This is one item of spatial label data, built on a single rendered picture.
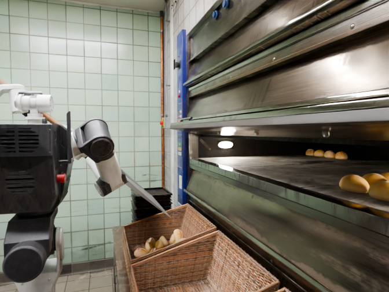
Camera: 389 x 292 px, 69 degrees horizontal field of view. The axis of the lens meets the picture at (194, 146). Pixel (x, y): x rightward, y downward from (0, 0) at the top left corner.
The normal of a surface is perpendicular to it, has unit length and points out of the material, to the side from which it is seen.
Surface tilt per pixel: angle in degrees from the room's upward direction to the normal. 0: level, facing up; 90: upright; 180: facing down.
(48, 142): 90
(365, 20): 90
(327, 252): 70
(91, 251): 90
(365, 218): 90
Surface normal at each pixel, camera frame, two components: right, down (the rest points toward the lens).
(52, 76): 0.31, 0.05
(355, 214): -0.95, 0.02
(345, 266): -0.89, -0.33
